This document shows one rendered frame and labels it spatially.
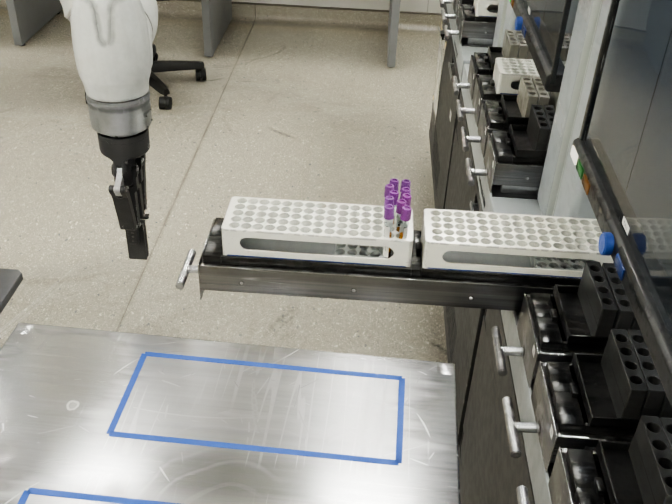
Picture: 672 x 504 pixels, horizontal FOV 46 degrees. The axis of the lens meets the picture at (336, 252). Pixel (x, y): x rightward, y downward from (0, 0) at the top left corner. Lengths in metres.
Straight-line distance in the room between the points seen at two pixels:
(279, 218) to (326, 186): 1.83
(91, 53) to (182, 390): 0.47
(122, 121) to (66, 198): 1.91
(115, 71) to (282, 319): 1.39
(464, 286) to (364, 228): 0.18
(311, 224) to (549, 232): 0.38
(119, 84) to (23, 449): 0.50
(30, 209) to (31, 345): 1.95
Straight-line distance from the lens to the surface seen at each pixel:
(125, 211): 1.25
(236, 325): 2.38
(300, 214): 1.26
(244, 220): 1.25
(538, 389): 1.12
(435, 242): 1.21
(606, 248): 1.05
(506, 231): 1.28
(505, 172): 1.60
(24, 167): 3.34
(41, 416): 1.03
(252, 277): 1.25
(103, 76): 1.15
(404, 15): 4.78
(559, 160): 1.47
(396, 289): 1.24
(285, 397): 1.00
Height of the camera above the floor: 1.53
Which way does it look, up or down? 35 degrees down
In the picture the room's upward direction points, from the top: 3 degrees clockwise
